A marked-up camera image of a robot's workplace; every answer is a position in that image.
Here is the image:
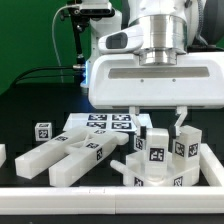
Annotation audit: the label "white cube nut with tag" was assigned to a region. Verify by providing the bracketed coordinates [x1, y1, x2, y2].
[134, 135, 145, 151]

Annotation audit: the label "white chair back frame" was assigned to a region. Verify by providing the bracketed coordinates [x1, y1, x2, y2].
[15, 126, 129, 187]

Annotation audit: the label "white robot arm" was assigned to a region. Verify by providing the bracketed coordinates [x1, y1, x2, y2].
[88, 0, 224, 137]

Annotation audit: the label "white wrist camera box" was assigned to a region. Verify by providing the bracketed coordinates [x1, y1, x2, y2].
[98, 25, 144, 54]

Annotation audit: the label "small white cube nut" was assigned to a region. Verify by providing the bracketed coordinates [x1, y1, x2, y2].
[35, 122, 52, 141]

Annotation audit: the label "black cables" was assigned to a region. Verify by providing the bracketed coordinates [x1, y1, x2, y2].
[13, 64, 86, 86]

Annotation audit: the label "white tag sheet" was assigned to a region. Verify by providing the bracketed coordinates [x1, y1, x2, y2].
[62, 112, 153, 133]

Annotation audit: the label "grey camera on stand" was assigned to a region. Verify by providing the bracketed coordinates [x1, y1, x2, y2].
[79, 0, 115, 18]

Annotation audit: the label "white L-shaped fence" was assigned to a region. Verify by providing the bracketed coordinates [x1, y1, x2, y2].
[0, 144, 224, 215]

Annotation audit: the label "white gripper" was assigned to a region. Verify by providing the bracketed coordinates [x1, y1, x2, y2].
[89, 52, 224, 139]

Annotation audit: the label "white chair seat part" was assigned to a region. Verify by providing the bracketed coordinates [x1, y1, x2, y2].
[110, 151, 200, 187]

